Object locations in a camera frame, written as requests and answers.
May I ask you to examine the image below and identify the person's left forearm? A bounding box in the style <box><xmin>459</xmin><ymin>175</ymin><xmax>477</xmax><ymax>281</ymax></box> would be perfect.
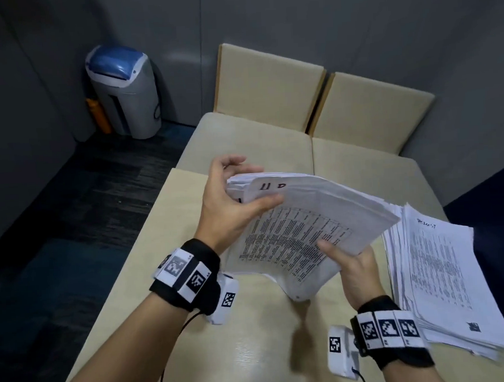
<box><xmin>46</xmin><ymin>291</ymin><xmax>191</xmax><ymax>382</ymax></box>

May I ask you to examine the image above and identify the grey bin with blue lid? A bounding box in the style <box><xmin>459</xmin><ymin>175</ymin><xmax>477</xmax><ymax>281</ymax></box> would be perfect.
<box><xmin>84</xmin><ymin>41</ymin><xmax>164</xmax><ymax>143</ymax></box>

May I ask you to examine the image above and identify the beige cushioned chair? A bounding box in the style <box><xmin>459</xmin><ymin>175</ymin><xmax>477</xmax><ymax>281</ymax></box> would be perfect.
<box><xmin>304</xmin><ymin>66</ymin><xmax>448</xmax><ymax>228</ymax></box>
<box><xmin>168</xmin><ymin>38</ymin><xmax>333</xmax><ymax>187</ymax></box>

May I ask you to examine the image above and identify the person's left hand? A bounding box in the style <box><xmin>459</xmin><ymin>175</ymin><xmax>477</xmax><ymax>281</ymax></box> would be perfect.
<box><xmin>189</xmin><ymin>152</ymin><xmax>288</xmax><ymax>259</ymax></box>

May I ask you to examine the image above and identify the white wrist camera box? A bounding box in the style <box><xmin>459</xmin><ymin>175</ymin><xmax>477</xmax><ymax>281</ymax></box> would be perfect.
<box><xmin>203</xmin><ymin>272</ymin><xmax>242</xmax><ymax>326</ymax></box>
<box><xmin>325</xmin><ymin>324</ymin><xmax>362</xmax><ymax>382</ymax></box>

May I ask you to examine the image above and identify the person's right hand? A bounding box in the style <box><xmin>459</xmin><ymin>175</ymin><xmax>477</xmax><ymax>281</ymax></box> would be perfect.
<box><xmin>316</xmin><ymin>236</ymin><xmax>389</xmax><ymax>315</ymax></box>

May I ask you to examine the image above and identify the orange bottle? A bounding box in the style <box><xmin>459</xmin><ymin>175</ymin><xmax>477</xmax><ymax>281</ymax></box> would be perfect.
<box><xmin>85</xmin><ymin>97</ymin><xmax>113</xmax><ymax>136</ymax></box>

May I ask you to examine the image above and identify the person's right forearm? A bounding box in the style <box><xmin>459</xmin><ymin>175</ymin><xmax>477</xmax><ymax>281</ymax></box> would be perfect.
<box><xmin>381</xmin><ymin>355</ymin><xmax>448</xmax><ymax>382</ymax></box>

